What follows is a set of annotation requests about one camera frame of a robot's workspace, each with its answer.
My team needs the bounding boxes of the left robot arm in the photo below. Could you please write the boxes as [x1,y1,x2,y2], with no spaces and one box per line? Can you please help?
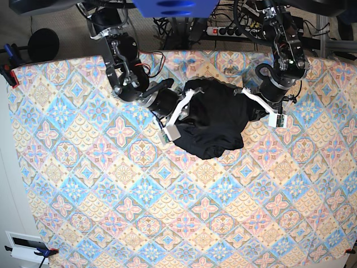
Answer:
[233,1,310,128]

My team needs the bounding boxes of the blue clamp bottom left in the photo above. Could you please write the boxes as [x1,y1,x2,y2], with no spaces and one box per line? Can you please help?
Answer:
[4,245,59,268]

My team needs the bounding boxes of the black t-shirt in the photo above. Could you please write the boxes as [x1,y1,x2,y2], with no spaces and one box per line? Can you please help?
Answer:
[174,78,258,160]

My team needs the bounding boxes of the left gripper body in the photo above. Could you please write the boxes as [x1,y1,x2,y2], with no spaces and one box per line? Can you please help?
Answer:
[234,75,296,128]

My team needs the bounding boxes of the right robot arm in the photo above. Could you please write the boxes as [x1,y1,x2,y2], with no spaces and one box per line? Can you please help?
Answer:
[9,1,196,143]

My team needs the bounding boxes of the black round stool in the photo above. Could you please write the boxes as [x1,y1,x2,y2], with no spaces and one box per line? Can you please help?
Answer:
[27,28,60,63]

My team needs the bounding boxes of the aluminium frame post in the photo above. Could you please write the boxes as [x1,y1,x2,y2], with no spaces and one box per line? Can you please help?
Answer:
[316,15,356,60]

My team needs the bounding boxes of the orange clamp bottom right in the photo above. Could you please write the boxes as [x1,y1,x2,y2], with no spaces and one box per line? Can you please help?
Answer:
[345,248,356,255]

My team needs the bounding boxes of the white floor outlet box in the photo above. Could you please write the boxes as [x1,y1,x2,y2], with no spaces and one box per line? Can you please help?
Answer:
[5,231,46,264]

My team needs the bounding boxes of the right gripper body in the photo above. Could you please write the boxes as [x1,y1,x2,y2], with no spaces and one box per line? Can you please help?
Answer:
[143,79,204,145]

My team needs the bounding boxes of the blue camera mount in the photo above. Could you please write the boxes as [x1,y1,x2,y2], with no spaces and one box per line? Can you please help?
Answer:
[132,0,219,18]

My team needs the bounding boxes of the blue clamp top left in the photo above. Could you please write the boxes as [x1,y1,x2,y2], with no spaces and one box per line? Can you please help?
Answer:
[0,44,28,60]

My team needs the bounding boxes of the white power strip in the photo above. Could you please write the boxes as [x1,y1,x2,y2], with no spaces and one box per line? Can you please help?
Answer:
[206,26,245,37]

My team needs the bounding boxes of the blue clamp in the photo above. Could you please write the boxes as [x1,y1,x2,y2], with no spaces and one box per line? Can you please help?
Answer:
[4,245,59,268]
[0,44,28,60]

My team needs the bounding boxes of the patterned tablecloth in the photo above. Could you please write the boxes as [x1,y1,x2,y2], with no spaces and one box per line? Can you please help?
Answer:
[7,56,356,267]

